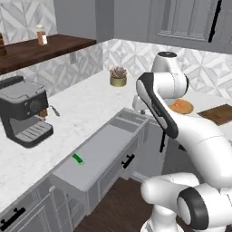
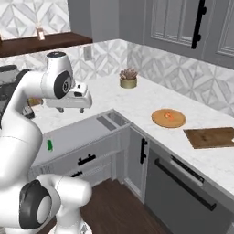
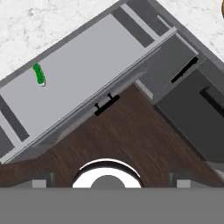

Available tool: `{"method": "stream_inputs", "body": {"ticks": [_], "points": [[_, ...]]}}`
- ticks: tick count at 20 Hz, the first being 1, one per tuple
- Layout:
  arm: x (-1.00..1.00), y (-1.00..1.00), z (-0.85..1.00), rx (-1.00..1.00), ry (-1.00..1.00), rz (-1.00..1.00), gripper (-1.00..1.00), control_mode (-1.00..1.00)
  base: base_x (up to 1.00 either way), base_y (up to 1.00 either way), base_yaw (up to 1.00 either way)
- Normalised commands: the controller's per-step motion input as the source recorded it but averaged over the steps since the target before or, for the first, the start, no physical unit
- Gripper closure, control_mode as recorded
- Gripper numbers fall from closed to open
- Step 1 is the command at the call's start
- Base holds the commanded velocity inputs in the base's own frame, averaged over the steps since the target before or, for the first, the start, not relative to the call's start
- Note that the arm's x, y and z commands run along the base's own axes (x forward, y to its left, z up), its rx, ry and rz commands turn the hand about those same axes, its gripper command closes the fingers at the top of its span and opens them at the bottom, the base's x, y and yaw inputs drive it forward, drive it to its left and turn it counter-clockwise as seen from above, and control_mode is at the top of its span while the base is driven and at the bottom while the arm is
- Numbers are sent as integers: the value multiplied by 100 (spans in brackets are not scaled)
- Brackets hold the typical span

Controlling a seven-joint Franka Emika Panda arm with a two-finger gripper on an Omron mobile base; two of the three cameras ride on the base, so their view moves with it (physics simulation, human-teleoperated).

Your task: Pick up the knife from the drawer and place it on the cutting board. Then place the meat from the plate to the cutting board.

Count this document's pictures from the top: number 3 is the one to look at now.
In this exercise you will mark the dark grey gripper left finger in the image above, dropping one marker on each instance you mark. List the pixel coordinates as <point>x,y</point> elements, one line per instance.
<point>43,176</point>

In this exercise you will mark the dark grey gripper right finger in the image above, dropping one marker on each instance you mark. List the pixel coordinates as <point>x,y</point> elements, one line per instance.
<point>180,175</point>

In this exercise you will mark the open grey drawer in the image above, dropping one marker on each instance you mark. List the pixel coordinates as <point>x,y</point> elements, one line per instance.
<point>84,75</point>

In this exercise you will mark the closed grey drawer front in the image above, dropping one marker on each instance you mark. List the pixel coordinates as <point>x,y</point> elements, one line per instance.
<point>170,62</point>

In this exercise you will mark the light wooden cutting board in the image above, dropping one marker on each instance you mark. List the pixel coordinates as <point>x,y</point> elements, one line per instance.
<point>222,7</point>

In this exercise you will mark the white and black round thing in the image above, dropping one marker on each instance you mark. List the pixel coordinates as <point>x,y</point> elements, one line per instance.
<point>84,178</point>

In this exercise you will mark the dark grey cupboard door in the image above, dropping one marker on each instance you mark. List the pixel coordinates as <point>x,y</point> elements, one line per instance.
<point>186,125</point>

